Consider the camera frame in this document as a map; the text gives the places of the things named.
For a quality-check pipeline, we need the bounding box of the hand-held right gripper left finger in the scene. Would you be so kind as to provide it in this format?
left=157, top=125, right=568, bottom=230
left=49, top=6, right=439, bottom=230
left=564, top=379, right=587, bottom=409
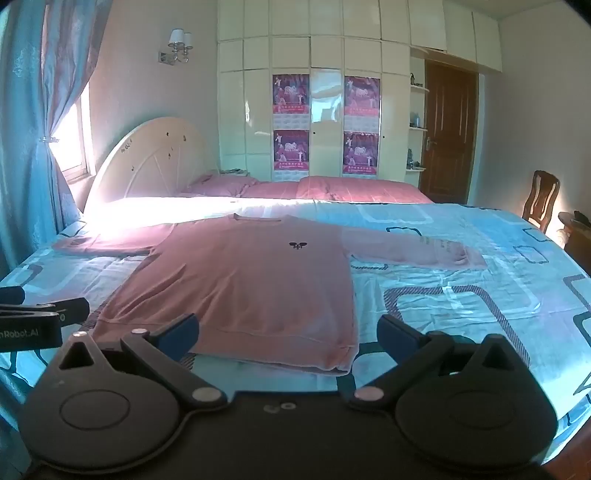
left=48, top=314, right=229, bottom=410

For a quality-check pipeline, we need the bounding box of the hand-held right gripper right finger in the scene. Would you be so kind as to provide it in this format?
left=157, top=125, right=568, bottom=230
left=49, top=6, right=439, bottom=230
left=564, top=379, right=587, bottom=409
left=344, top=315, right=532, bottom=411

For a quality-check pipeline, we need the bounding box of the pink long-sleeved sweater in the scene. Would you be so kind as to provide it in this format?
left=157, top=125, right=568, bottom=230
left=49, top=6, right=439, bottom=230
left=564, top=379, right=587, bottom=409
left=51, top=213, right=489, bottom=377

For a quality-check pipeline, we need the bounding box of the blue patterned bedsheet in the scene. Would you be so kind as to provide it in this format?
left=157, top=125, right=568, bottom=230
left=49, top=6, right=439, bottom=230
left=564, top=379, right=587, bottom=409
left=0, top=196, right=591, bottom=464

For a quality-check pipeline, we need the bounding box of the pink quilt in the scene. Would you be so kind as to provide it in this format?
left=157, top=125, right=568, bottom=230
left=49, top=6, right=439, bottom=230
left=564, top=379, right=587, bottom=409
left=240, top=175, right=435, bottom=205

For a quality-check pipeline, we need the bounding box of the pink pillow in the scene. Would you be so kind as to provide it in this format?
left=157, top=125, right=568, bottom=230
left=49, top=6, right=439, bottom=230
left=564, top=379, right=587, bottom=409
left=184, top=174, right=260, bottom=199

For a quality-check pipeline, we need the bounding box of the blue curtain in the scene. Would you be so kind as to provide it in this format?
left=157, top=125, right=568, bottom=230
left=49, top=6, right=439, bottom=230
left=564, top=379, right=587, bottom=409
left=0, top=0, right=114, bottom=280

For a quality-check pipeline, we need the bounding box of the window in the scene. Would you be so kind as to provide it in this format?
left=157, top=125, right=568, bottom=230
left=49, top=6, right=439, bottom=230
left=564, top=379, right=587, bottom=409
left=54, top=87, right=96, bottom=182

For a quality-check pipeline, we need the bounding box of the cream round headboard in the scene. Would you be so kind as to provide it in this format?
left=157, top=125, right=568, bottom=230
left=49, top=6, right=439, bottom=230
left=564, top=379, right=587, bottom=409
left=83, top=117, right=221, bottom=217

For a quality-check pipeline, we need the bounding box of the wooden chair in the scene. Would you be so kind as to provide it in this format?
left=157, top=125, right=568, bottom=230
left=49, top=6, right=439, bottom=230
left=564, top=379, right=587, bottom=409
left=522, top=170, right=561, bottom=232

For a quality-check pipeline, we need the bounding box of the dark wooden side table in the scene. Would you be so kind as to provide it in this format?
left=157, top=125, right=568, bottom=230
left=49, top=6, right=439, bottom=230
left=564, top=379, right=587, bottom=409
left=556, top=210, right=591, bottom=278

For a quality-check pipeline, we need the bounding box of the brown wooden door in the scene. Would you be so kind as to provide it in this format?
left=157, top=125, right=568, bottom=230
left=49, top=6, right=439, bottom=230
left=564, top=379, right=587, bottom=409
left=418, top=60, right=479, bottom=204

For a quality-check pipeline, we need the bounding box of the green wardrobe with posters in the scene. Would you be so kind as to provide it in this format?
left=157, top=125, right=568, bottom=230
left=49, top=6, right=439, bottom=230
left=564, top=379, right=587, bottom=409
left=216, top=0, right=504, bottom=184

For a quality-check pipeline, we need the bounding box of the pink wall poster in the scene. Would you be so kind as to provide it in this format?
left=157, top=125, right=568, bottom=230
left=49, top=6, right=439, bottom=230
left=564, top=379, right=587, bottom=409
left=273, top=130, right=311, bottom=182
left=344, top=76, right=382, bottom=133
left=272, top=74, right=311, bottom=130
left=342, top=131, right=380, bottom=179

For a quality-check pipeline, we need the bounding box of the double wall lamp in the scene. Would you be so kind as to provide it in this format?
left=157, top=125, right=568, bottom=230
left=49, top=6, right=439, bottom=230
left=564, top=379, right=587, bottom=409
left=158, top=28, right=195, bottom=65

